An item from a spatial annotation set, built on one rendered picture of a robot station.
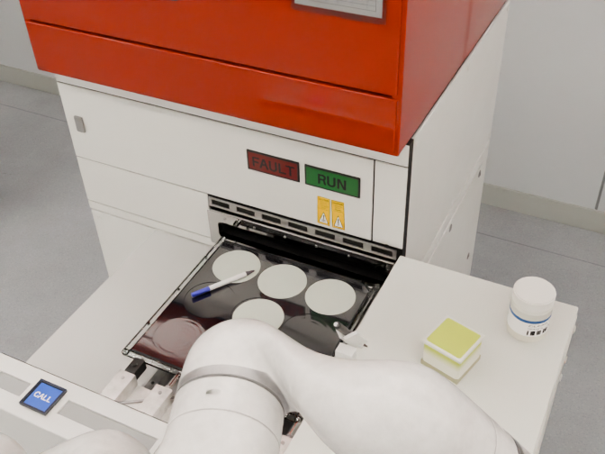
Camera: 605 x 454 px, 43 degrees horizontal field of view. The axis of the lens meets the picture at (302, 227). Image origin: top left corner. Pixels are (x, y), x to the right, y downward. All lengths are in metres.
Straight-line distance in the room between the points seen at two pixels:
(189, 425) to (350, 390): 0.14
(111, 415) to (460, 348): 0.58
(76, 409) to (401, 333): 0.57
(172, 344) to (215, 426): 0.84
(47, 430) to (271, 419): 0.71
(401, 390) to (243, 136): 1.01
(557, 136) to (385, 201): 1.65
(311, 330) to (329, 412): 0.86
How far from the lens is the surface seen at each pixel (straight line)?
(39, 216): 3.41
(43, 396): 1.38
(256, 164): 1.56
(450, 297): 1.46
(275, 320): 1.49
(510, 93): 3.00
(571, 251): 3.12
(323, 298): 1.53
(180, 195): 1.75
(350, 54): 1.28
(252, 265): 1.61
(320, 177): 1.50
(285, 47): 1.33
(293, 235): 1.61
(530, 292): 1.35
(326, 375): 0.62
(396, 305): 1.43
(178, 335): 1.49
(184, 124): 1.62
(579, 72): 2.91
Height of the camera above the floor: 1.98
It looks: 40 degrees down
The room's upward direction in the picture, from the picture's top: 2 degrees counter-clockwise
